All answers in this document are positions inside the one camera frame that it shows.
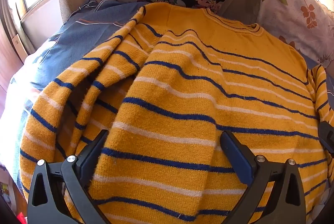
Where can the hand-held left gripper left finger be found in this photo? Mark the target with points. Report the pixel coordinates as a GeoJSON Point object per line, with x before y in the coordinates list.
{"type": "Point", "coordinates": [91, 158]}

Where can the yellow striped knit sweater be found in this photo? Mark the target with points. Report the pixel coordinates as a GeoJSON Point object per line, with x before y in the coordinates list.
{"type": "Point", "coordinates": [182, 83]}

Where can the blue checked bed sheet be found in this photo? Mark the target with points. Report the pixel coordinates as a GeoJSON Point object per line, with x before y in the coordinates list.
{"type": "Point", "coordinates": [86, 31]}

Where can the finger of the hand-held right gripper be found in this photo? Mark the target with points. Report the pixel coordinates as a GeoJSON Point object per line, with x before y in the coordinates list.
{"type": "Point", "coordinates": [326, 135]}

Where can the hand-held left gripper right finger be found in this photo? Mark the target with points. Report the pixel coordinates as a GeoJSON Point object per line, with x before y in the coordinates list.
{"type": "Point", "coordinates": [234, 153]}

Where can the leaf print pillow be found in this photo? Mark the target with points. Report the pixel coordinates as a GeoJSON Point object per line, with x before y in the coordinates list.
{"type": "Point", "coordinates": [287, 5]}

